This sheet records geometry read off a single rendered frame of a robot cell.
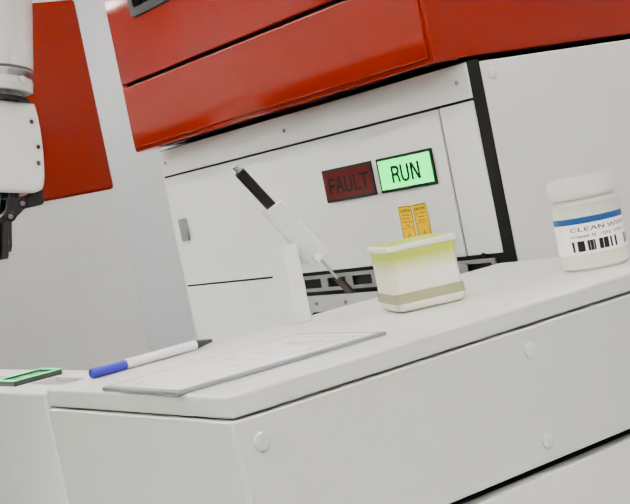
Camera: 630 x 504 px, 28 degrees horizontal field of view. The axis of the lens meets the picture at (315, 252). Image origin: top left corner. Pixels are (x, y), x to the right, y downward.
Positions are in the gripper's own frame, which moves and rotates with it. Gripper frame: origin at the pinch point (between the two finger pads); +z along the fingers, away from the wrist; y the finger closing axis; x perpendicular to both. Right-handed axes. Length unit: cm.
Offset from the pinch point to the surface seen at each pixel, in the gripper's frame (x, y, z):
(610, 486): 50, -40, 26
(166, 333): -361, -212, 8
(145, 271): -369, -207, -19
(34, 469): 8.5, -0.5, 24.0
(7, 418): 4.1, 0.6, 18.9
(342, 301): -18, -59, 6
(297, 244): 19.1, -26.4, 1.4
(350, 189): -12, -57, -9
